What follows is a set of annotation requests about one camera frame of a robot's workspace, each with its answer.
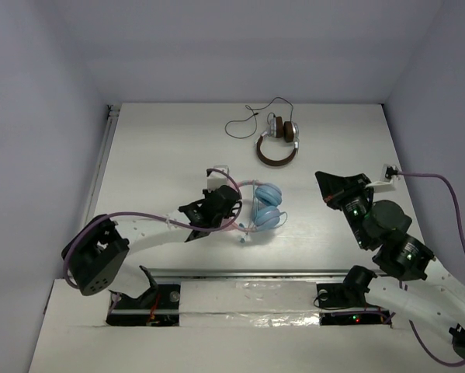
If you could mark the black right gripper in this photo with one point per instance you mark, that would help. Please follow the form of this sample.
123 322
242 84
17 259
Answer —
335 188

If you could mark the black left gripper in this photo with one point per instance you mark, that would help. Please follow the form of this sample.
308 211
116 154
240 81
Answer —
199 212

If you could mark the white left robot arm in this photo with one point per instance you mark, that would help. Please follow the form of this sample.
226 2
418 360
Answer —
93 259

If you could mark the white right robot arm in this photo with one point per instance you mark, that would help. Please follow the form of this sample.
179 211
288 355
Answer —
413 283

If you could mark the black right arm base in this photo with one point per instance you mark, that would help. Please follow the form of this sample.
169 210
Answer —
344 303

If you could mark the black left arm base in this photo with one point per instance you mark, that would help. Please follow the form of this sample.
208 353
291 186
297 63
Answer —
157 306

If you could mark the brown silver headphones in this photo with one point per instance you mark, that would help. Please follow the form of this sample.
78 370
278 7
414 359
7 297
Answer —
280 132

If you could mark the clear tape strip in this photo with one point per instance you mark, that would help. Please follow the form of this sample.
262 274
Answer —
239 304

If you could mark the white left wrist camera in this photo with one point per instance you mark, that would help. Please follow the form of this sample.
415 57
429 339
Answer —
214 180

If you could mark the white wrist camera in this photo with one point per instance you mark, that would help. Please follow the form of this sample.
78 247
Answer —
390 173
214 180

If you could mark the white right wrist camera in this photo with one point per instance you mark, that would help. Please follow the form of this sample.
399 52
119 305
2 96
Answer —
390 173

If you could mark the aluminium rail front edge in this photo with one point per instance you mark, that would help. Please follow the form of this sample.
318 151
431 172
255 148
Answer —
201 274

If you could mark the aluminium rail edge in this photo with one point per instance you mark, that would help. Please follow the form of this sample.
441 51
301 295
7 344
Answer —
201 274
113 114

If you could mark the aluminium rail left edge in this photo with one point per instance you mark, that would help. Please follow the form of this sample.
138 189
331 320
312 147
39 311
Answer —
113 114

